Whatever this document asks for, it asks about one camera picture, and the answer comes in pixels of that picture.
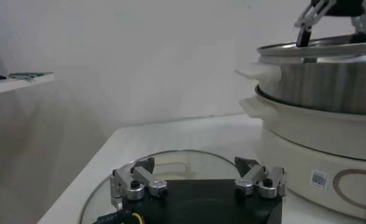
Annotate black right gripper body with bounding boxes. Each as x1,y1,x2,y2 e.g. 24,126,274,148
310,0,366,18

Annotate blue yellow gripper wires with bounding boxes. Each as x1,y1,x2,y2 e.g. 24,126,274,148
93,209,146,224

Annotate cream electric cooking pot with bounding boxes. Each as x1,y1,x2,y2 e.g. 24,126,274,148
239,94,366,220

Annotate green handled tool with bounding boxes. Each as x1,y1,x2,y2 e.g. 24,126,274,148
9,71,54,80

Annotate white side table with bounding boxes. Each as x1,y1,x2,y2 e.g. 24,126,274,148
0,72,55,97

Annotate perforated steel steamer basket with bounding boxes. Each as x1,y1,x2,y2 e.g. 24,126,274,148
236,32,366,116

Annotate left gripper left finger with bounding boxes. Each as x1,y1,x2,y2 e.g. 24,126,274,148
109,156,168,211

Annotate round glass pot lid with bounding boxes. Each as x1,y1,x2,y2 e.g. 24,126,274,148
79,149,264,224

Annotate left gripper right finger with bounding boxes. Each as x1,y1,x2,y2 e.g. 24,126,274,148
233,156,288,200

